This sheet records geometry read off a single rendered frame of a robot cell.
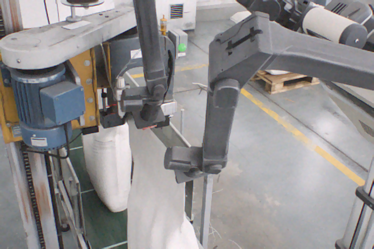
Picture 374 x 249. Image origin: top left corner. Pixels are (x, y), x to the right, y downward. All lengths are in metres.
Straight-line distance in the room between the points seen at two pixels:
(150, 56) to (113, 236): 1.06
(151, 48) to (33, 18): 3.10
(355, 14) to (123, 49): 0.78
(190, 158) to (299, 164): 2.27
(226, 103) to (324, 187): 2.43
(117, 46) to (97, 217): 0.97
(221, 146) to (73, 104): 0.47
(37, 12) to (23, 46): 3.02
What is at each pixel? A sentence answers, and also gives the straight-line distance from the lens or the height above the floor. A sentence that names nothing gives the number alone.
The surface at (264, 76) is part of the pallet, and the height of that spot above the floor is 0.14.
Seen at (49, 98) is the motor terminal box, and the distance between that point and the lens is 1.21.
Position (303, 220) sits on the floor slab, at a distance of 2.80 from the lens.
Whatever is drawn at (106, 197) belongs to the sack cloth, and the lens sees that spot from 2.12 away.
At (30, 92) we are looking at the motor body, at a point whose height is 1.28.
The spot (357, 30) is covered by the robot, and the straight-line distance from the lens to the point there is 0.98.
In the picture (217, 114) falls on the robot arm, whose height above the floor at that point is 1.43.
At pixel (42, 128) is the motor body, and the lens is 1.32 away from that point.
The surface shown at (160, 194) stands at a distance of 1.48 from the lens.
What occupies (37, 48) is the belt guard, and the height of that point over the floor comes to 1.42.
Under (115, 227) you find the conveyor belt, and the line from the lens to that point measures 2.09.
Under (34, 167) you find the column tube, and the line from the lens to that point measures 1.69.
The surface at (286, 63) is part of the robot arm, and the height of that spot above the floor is 1.58.
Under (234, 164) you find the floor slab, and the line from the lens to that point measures 3.15.
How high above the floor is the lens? 1.83
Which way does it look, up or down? 30 degrees down
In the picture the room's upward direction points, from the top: 3 degrees clockwise
